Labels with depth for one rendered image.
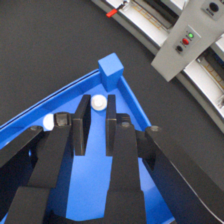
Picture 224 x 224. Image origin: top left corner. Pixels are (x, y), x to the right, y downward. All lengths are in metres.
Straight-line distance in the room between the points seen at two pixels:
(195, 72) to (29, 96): 0.59
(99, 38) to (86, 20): 0.11
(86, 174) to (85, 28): 0.62
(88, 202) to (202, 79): 0.47
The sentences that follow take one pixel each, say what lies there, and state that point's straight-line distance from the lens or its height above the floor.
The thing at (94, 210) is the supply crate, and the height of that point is 0.40.
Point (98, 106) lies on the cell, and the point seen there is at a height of 0.47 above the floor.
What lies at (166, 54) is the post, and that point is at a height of 0.14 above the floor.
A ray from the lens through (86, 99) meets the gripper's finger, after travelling 0.17.
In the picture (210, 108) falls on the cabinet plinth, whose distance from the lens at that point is 0.72.
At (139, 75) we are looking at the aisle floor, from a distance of 0.69.
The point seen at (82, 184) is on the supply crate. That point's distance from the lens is 0.26.
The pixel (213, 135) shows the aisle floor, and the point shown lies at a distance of 0.77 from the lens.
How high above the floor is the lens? 0.65
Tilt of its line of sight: 84 degrees down
